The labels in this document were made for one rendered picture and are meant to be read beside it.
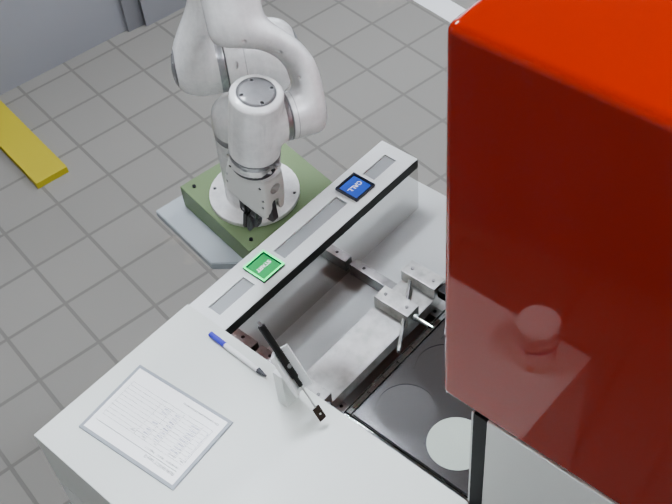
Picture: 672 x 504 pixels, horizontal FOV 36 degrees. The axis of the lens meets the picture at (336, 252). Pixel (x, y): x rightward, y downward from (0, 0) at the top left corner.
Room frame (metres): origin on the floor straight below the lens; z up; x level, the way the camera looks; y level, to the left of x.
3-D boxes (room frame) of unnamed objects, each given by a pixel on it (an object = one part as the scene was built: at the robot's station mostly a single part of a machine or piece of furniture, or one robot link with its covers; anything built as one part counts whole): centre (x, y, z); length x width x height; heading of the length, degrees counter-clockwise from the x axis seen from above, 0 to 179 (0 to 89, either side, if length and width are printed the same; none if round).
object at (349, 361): (1.13, -0.04, 0.87); 0.36 x 0.08 x 0.03; 134
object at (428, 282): (1.24, -0.16, 0.89); 0.08 x 0.03 x 0.03; 44
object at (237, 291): (1.35, 0.05, 0.89); 0.55 x 0.09 x 0.14; 134
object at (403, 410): (0.95, -0.24, 0.90); 0.34 x 0.34 x 0.01; 44
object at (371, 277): (1.16, -0.20, 0.84); 0.50 x 0.02 x 0.03; 44
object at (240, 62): (1.54, 0.12, 1.18); 0.19 x 0.12 x 0.24; 99
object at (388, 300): (1.19, -0.10, 0.89); 0.08 x 0.03 x 0.03; 44
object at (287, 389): (0.95, 0.09, 1.03); 0.06 x 0.04 x 0.13; 44
